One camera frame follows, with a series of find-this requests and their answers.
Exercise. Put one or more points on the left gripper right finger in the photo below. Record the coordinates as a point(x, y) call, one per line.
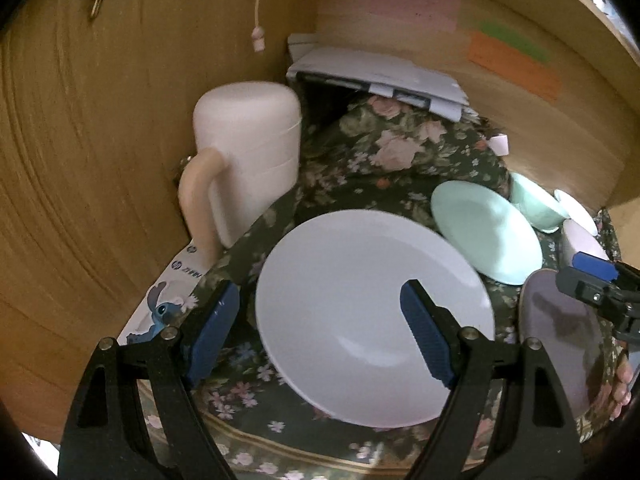
point(535, 435)

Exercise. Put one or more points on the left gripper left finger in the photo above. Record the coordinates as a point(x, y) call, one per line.
point(105, 435)

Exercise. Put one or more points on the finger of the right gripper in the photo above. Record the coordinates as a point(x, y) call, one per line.
point(587, 288)
point(600, 268)

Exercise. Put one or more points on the pink bowl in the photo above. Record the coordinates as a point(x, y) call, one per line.
point(574, 239)

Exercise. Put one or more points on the dark brown plate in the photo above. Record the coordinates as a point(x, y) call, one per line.
point(570, 333)

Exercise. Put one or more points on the white bowl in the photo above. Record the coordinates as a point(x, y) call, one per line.
point(576, 211)

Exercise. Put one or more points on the mint green bowl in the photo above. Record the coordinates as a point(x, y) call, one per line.
point(539, 207)

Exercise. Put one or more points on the mint green plate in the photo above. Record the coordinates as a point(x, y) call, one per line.
point(489, 232)

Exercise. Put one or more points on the large white plate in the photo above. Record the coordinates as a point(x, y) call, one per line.
point(328, 314)

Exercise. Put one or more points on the person right hand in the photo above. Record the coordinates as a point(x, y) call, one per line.
point(620, 395)

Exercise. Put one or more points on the stitch cartoon paper box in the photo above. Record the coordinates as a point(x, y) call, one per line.
point(160, 304)

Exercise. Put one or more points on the small white box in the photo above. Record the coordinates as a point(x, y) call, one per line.
point(499, 144)

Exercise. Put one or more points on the orange sticky note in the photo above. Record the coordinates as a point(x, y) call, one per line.
point(514, 66)

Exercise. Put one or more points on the green sticky note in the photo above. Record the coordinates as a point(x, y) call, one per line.
point(514, 40)

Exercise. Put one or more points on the stack of white papers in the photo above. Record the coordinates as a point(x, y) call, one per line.
point(378, 74)

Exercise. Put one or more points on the pink sticky note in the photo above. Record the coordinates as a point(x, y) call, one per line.
point(387, 2)

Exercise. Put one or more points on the white charger with cable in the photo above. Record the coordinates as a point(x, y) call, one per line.
point(258, 35)

